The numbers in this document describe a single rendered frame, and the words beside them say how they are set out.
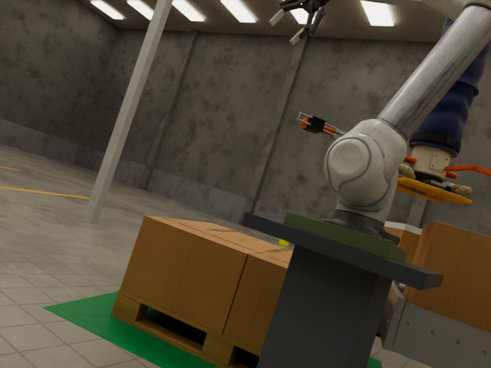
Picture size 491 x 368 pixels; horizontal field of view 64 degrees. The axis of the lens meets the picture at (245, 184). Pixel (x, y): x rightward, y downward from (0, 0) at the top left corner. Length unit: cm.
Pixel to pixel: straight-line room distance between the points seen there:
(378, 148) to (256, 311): 114
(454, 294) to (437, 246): 20
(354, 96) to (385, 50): 158
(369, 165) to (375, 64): 1196
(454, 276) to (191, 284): 118
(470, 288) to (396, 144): 97
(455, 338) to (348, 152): 98
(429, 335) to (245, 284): 80
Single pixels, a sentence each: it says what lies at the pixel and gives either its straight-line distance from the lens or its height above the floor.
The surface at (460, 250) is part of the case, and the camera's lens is 188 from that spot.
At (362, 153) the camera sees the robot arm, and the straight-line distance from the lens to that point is 99.
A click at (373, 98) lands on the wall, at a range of 1246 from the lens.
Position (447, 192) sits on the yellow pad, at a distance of 198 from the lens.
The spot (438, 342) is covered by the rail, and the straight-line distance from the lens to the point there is 176.
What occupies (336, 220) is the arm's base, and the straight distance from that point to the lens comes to 123.
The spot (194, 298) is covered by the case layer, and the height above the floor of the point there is 25.
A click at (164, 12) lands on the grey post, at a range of 513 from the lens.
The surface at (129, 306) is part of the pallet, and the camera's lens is 221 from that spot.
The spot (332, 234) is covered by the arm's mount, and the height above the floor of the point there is 77.
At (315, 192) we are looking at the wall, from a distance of 1213.
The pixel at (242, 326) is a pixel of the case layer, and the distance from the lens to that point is 197.
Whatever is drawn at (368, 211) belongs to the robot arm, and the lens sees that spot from 122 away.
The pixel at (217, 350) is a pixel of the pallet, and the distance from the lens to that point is 203.
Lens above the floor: 78
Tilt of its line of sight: 2 degrees up
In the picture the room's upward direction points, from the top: 18 degrees clockwise
